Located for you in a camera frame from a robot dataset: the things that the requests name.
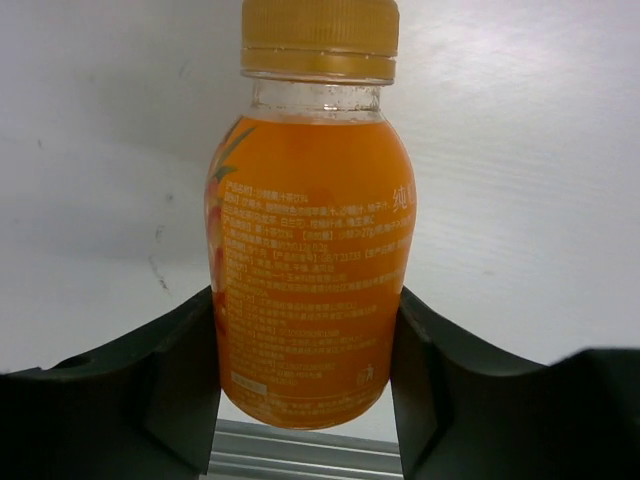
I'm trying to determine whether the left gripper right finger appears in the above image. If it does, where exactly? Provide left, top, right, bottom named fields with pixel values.
left=391, top=290, right=639, bottom=479

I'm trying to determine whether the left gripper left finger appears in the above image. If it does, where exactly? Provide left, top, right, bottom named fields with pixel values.
left=1, top=288, right=221, bottom=479

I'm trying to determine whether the orange bottle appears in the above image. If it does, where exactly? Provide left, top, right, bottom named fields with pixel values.
left=204, top=1, right=418, bottom=430

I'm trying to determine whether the aluminium front rail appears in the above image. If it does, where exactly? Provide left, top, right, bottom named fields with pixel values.
left=204, top=420, right=403, bottom=479

